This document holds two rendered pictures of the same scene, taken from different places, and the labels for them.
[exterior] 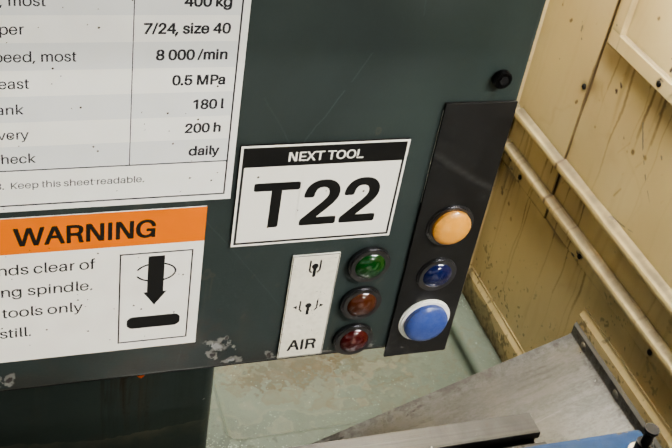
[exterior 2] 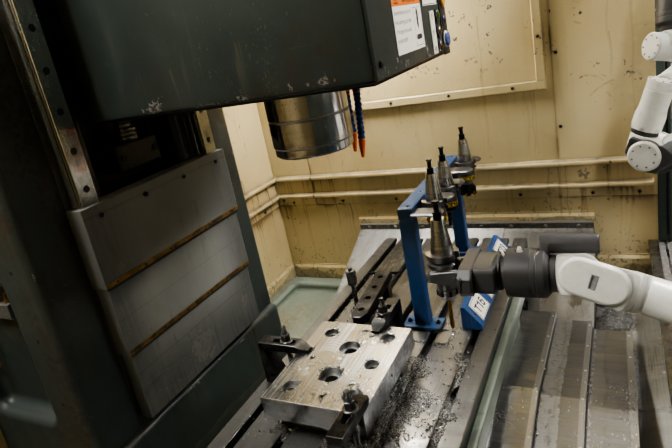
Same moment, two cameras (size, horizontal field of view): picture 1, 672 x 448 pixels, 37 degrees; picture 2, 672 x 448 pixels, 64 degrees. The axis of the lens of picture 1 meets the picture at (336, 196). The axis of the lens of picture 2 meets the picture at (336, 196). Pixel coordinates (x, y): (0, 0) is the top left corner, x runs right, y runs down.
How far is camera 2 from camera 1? 1.03 m
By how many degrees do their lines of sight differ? 39
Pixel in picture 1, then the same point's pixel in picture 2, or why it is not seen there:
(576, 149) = (313, 166)
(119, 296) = (414, 24)
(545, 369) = (366, 242)
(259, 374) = not seen: hidden behind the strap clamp
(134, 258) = (413, 9)
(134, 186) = not seen: outside the picture
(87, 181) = not seen: outside the picture
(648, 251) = (370, 167)
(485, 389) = (356, 264)
